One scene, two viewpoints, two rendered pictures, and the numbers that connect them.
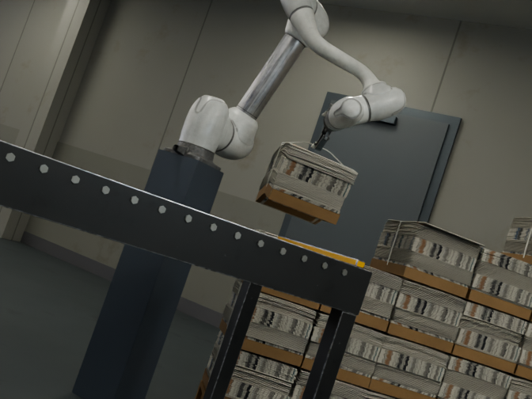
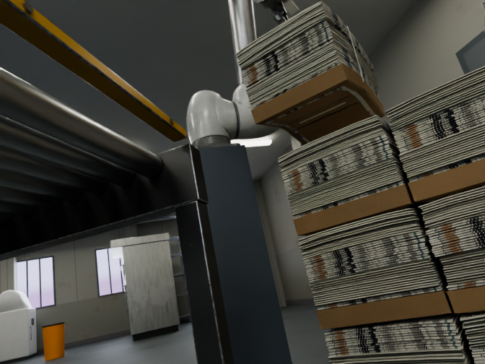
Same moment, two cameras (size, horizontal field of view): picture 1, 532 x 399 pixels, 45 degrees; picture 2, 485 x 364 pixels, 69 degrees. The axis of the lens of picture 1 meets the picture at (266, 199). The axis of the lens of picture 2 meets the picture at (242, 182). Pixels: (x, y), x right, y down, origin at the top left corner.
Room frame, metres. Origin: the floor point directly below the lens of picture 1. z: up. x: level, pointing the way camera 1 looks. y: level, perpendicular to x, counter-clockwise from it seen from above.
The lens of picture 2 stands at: (1.71, -0.60, 0.50)
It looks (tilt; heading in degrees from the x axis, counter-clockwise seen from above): 17 degrees up; 43
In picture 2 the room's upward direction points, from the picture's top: 12 degrees counter-clockwise
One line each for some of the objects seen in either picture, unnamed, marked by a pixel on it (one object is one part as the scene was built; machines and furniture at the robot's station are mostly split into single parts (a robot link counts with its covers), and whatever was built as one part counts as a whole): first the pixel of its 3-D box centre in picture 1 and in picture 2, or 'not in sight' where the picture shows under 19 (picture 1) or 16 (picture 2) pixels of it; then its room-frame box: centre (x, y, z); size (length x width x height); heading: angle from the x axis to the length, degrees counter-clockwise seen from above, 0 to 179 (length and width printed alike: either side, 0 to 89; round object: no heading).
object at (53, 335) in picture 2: not in sight; (53, 341); (4.08, 7.20, 0.30); 0.39 x 0.38 x 0.61; 151
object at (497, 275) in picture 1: (482, 279); not in sight; (2.81, -1.01, 0.95); 0.38 x 0.29 x 0.23; 10
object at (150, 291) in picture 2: not in sight; (143, 287); (5.80, 6.76, 0.99); 1.54 x 1.19 x 1.98; 64
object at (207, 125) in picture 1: (207, 123); (208, 118); (2.59, 0.33, 1.17); 0.18 x 0.16 x 0.22; 150
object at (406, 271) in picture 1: (416, 276); not in sight; (2.76, -0.72, 0.86); 0.38 x 0.29 x 0.04; 11
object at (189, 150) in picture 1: (191, 153); (207, 151); (2.56, 0.34, 1.03); 0.22 x 0.18 x 0.06; 152
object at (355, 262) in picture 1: (317, 250); (110, 83); (1.92, -0.19, 0.81); 0.43 x 0.03 x 0.02; 29
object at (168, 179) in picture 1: (150, 279); (238, 291); (2.58, 0.33, 0.50); 0.20 x 0.20 x 1.00; 62
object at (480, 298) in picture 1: (476, 298); not in sight; (2.81, -1.01, 0.86); 0.38 x 0.29 x 0.04; 10
